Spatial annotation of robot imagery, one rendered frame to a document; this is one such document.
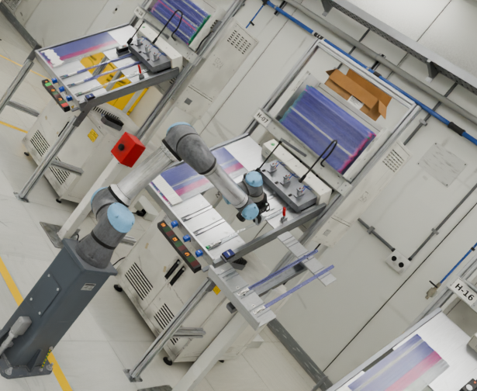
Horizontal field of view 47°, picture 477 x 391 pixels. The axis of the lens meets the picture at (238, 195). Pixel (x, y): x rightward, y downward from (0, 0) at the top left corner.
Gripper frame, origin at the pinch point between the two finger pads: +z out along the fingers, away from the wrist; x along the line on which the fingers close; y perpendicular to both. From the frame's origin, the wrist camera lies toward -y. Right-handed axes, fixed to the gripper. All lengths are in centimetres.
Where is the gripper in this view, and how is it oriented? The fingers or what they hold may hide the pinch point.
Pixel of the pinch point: (255, 223)
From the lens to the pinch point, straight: 275.9
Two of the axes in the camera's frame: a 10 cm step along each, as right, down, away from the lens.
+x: -5.9, -6.0, 5.4
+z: 0.9, 6.1, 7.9
